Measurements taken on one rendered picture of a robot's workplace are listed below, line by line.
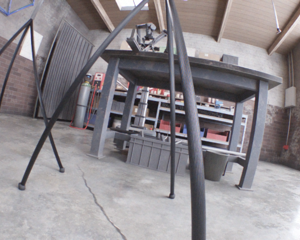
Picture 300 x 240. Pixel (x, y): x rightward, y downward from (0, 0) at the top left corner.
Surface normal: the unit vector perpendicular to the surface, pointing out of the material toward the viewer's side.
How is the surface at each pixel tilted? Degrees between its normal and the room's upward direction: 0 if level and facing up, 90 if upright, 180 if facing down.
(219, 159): 96
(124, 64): 90
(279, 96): 90
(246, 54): 90
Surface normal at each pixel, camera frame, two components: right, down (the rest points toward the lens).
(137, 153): -0.20, -0.07
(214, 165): -0.44, 0.00
